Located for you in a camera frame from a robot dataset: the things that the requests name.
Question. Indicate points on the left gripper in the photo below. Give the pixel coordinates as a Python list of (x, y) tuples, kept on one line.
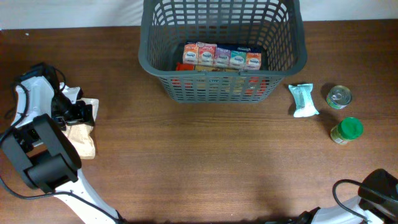
[(84, 112)]

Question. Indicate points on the beige paper bag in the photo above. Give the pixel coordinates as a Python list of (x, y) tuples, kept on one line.
[(79, 135)]

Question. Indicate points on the multicolour tissue multipack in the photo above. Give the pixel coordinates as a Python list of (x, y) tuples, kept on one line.
[(232, 56)]

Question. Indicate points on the grey plastic shopping basket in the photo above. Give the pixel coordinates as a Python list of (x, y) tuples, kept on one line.
[(276, 27)]

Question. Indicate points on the orange spaghetti packet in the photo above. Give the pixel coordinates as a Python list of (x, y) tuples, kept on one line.
[(225, 84)]

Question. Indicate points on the teal white wipes packet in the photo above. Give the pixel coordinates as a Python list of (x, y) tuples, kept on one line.
[(303, 100)]

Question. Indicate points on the silver top tin can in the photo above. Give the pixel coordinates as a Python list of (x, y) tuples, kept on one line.
[(339, 97)]

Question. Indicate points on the green lid jar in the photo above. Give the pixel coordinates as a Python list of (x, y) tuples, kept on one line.
[(347, 130)]

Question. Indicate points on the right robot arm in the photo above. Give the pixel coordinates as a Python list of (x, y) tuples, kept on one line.
[(375, 203)]

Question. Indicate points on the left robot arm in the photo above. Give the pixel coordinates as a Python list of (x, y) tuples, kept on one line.
[(48, 138)]

